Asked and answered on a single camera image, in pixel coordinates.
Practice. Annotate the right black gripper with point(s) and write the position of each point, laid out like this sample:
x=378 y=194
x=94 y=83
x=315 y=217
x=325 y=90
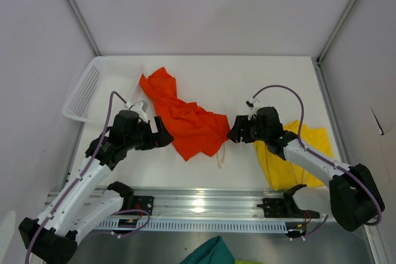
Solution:
x=235 y=133

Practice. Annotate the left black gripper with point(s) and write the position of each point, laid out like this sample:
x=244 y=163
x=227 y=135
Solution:
x=160 y=139

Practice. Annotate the orange shorts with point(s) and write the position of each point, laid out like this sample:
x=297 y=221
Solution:
x=195 y=130

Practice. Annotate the yellow shorts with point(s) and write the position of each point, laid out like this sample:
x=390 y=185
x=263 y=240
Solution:
x=298 y=166

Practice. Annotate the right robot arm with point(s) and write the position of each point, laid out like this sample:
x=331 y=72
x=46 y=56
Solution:
x=354 y=197

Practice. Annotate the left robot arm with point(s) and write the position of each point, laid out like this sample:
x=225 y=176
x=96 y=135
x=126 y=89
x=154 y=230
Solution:
x=58 y=230

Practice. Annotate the white plastic basket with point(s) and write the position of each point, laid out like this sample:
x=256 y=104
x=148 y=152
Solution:
x=89 y=100

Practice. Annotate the teal cloth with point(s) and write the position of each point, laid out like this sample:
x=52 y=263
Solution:
x=212 y=251

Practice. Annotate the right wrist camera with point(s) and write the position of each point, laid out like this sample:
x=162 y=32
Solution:
x=254 y=105

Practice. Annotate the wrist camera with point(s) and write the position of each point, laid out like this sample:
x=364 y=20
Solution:
x=254 y=105
x=139 y=106

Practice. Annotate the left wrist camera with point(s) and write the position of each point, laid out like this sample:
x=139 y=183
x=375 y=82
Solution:
x=139 y=106

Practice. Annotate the aluminium mounting rail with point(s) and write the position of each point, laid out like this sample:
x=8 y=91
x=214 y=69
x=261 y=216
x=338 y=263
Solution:
x=175 y=204

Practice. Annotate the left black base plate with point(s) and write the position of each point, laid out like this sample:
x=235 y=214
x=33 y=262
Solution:
x=138 y=202

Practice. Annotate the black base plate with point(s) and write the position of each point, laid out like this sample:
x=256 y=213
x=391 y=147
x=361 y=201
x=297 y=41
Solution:
x=138 y=202
x=285 y=207

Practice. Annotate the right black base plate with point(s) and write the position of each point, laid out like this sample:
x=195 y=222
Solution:
x=285 y=207

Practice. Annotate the slotted cable duct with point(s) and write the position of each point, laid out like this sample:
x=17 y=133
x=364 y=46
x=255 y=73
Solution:
x=193 y=225

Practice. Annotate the right side aluminium rail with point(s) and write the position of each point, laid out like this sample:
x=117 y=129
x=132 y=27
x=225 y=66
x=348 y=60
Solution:
x=338 y=134

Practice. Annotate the right aluminium corner post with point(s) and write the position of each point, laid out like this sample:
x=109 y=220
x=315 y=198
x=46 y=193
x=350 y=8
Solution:
x=337 y=30

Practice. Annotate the aluminium corner post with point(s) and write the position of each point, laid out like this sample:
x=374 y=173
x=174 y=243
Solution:
x=337 y=30
x=83 y=26

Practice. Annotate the left aluminium corner post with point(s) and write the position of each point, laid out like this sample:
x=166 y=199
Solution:
x=83 y=26

